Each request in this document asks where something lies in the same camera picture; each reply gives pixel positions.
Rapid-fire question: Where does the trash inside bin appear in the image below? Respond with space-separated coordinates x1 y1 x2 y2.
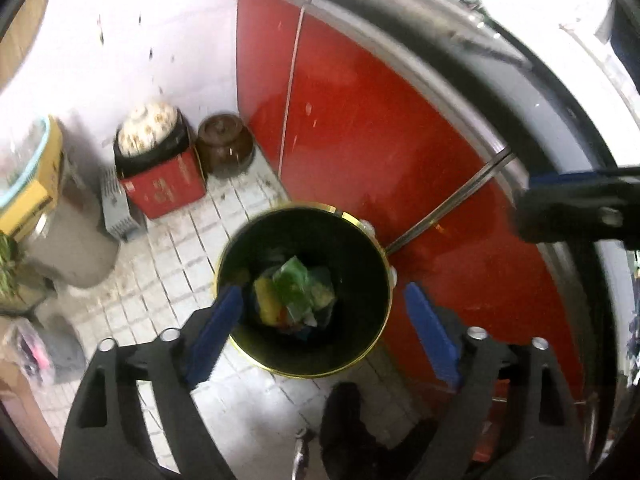
252 257 336 333

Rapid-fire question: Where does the black gold trash bin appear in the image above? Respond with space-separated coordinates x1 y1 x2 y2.
215 203 397 379

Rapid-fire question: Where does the plastic bag with pink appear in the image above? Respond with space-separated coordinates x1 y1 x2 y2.
1 316 55 388

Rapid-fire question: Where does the grey bucket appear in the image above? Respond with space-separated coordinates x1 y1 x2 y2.
20 158 119 289

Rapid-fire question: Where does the grey plastic basket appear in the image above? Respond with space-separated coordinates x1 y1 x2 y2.
100 167 143 242

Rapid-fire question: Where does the red box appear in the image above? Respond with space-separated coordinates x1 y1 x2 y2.
119 146 206 220

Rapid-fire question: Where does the yellow cardboard box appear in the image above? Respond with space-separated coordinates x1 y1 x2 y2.
1 116 64 242

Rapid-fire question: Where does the red cabinet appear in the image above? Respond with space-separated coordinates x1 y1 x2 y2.
235 0 586 463

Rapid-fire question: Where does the brown ceramic jar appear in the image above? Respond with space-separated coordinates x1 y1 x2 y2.
195 113 255 179

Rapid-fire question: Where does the floral lidded pot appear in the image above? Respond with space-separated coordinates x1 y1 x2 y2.
113 101 192 178

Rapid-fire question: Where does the round wooden board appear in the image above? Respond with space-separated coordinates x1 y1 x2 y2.
1 0 49 89

